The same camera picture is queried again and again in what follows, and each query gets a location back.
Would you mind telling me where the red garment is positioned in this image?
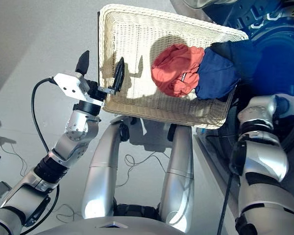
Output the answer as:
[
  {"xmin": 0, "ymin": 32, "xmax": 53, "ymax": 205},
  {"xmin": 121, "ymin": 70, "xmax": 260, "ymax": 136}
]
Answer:
[{"xmin": 151, "ymin": 44, "xmax": 206, "ymax": 98}]

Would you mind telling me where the navy blue garment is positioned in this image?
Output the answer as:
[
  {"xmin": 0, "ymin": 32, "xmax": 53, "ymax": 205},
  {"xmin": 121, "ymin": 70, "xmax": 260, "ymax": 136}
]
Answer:
[{"xmin": 195, "ymin": 47, "xmax": 241, "ymax": 100}]

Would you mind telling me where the black garment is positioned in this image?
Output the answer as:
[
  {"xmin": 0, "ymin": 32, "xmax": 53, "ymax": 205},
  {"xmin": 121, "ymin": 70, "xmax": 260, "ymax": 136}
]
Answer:
[{"xmin": 210, "ymin": 39, "xmax": 265, "ymax": 85}]

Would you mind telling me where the pale woven basket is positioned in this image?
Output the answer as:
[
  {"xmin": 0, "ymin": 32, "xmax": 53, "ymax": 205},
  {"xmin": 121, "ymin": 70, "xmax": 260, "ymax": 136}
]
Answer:
[{"xmin": 98, "ymin": 3, "xmax": 249, "ymax": 130}]

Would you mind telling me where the washing machine door hinge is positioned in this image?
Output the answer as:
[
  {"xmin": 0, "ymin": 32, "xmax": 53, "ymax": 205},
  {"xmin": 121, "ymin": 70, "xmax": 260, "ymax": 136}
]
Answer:
[{"xmin": 245, "ymin": 8, "xmax": 294, "ymax": 30}]

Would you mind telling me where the washing machine drum opening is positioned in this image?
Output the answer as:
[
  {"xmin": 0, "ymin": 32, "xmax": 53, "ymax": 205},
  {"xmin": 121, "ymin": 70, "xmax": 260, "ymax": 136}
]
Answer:
[{"xmin": 247, "ymin": 23, "xmax": 294, "ymax": 154}]

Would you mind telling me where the silver robot leg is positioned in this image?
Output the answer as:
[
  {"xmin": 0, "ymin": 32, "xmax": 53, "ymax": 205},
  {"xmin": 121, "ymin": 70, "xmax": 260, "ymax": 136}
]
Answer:
[
  {"xmin": 159, "ymin": 124, "xmax": 196, "ymax": 233},
  {"xmin": 81, "ymin": 119, "xmax": 128, "ymax": 220}
]

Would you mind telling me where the flat grey floor box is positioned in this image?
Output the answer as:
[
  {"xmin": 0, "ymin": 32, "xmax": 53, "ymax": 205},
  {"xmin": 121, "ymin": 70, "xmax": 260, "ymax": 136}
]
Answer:
[{"xmin": 0, "ymin": 181, "xmax": 12, "ymax": 203}]

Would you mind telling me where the silver robot torso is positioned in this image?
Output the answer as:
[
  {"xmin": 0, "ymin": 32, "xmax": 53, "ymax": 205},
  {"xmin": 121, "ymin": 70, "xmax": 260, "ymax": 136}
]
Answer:
[{"xmin": 36, "ymin": 203, "xmax": 187, "ymax": 235}]

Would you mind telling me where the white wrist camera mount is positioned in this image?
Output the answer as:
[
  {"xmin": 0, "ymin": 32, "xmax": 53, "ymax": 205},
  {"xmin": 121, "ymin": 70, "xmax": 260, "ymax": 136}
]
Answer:
[{"xmin": 53, "ymin": 72, "xmax": 105, "ymax": 107}]

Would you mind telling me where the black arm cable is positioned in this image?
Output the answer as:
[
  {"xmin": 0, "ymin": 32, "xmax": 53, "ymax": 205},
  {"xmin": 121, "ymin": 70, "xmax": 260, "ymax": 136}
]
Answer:
[
  {"xmin": 21, "ymin": 77, "xmax": 61, "ymax": 235},
  {"xmin": 217, "ymin": 171, "xmax": 234, "ymax": 235}
]

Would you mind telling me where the thin grey floor wire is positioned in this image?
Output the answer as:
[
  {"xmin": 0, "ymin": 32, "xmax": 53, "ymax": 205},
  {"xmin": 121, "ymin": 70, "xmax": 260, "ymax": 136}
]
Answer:
[
  {"xmin": 115, "ymin": 151, "xmax": 171, "ymax": 189},
  {"xmin": 0, "ymin": 143, "xmax": 27, "ymax": 177}
]

